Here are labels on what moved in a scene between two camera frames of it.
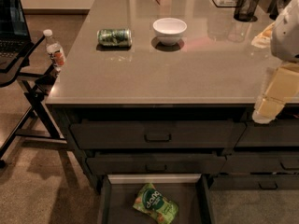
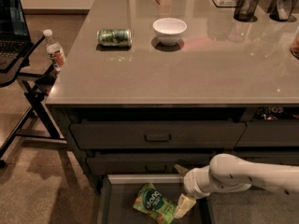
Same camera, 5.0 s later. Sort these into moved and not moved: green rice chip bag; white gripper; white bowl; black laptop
Moved: white gripper
Not moved: black laptop; white bowl; green rice chip bag
